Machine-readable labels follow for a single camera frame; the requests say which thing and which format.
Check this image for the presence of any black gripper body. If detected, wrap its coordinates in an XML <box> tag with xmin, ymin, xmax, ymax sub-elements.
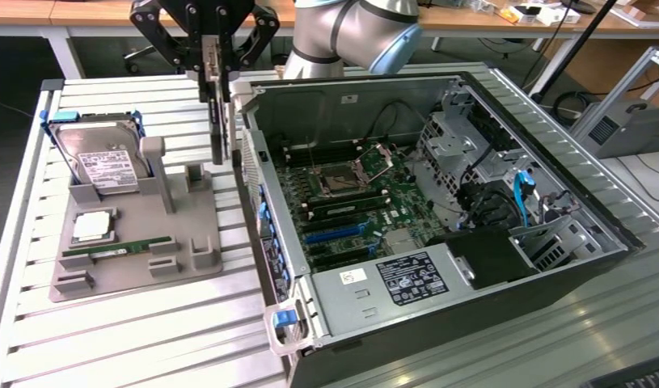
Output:
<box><xmin>158</xmin><ymin>0</ymin><xmax>253</xmax><ymax>37</ymax></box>

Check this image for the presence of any black graphics card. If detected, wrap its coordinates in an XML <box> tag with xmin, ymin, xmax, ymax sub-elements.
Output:
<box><xmin>196</xmin><ymin>34</ymin><xmax>236</xmax><ymax>166</ymax></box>

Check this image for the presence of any black office chair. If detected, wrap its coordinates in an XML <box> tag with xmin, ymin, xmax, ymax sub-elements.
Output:
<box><xmin>121</xmin><ymin>40</ymin><xmax>189</xmax><ymax>76</ymax></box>

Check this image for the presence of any hard disk blue carrier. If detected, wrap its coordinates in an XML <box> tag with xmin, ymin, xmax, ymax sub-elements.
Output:
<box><xmin>38</xmin><ymin>108</ymin><xmax>149</xmax><ymax>197</ymax></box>

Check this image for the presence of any thin locking lever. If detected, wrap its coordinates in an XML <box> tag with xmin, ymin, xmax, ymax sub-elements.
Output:
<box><xmin>304</xmin><ymin>136</ymin><xmax>316</xmax><ymax>179</ymax></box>

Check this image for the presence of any metal socket cover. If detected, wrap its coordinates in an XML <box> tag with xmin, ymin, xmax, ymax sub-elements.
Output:
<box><xmin>349</xmin><ymin>143</ymin><xmax>398</xmax><ymax>183</ymax></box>

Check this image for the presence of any CPU socket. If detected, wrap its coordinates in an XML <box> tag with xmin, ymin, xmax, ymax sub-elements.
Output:
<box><xmin>316</xmin><ymin>162</ymin><xmax>370</xmax><ymax>199</ymax></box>

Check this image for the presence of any metal disk bay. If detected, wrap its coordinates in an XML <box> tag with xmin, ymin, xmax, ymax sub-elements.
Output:
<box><xmin>413</xmin><ymin>86</ymin><xmax>524</xmax><ymax>211</ymax></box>

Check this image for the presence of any dark labelled RAM stick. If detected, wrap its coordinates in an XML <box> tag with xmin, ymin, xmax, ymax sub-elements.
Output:
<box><xmin>305</xmin><ymin>192</ymin><xmax>392</xmax><ymax>222</ymax></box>

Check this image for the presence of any grey parts rack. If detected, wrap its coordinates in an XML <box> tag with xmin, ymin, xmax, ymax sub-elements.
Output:
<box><xmin>47</xmin><ymin>136</ymin><xmax>226</xmax><ymax>304</ymax></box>

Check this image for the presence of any silver CPU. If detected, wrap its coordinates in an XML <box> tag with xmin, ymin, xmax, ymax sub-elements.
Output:
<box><xmin>70</xmin><ymin>210</ymin><xmax>114</xmax><ymax>240</ymax></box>

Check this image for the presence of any green motherboard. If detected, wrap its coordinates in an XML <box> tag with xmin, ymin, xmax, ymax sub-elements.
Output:
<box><xmin>273</xmin><ymin>135</ymin><xmax>452</xmax><ymax>272</ymax></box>

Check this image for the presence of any blue expansion slot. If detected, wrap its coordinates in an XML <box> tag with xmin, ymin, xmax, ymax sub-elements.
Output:
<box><xmin>301</xmin><ymin>225</ymin><xmax>365</xmax><ymax>245</ymax></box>

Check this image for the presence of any green RAM stick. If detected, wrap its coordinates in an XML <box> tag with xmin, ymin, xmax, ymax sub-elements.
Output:
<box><xmin>61</xmin><ymin>237</ymin><xmax>177</xmax><ymax>258</ymax></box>

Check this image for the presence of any small white box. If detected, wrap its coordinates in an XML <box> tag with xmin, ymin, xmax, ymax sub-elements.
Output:
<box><xmin>509</xmin><ymin>3</ymin><xmax>581</xmax><ymax>27</ymax></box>

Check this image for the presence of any silver chipset heatsink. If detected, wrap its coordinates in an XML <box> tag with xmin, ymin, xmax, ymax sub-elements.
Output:
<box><xmin>385</xmin><ymin>230</ymin><xmax>417</xmax><ymax>252</ymax></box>

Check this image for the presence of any black tripod pole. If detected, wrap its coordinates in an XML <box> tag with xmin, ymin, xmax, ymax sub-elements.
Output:
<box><xmin>526</xmin><ymin>0</ymin><xmax>620</xmax><ymax>102</ymax></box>

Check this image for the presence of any grey power supply unit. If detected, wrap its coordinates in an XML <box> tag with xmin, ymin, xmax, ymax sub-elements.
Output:
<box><xmin>298</xmin><ymin>241</ymin><xmax>473</xmax><ymax>340</ymax></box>

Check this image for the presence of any black plastic shroud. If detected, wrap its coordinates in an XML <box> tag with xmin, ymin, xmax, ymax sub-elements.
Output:
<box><xmin>444</xmin><ymin>226</ymin><xmax>538</xmax><ymax>290</ymax></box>

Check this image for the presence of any grey machine box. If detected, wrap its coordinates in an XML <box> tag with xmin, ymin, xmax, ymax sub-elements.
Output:
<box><xmin>568</xmin><ymin>100</ymin><xmax>659</xmax><ymax>159</ymax></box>

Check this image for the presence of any black open PC case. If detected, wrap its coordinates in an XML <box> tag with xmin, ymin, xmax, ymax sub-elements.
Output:
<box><xmin>224</xmin><ymin>70</ymin><xmax>647</xmax><ymax>388</ymax></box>

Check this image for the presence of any black keyboard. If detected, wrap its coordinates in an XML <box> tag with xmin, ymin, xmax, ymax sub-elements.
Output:
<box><xmin>587</xmin><ymin>357</ymin><xmax>659</xmax><ymax>388</ymax></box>

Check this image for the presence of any wooden desk white frame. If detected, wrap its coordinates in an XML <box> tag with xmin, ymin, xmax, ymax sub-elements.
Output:
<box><xmin>417</xmin><ymin>0</ymin><xmax>659</xmax><ymax>95</ymax></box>
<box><xmin>0</xmin><ymin>0</ymin><xmax>297</xmax><ymax>80</ymax></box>

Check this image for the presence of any blue wire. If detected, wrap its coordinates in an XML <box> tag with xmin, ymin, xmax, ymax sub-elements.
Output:
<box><xmin>513</xmin><ymin>169</ymin><xmax>536</xmax><ymax>230</ymax></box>

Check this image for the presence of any aluminium profile frame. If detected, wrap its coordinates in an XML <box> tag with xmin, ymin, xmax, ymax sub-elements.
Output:
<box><xmin>603</xmin><ymin>45</ymin><xmax>659</xmax><ymax>108</ymax></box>

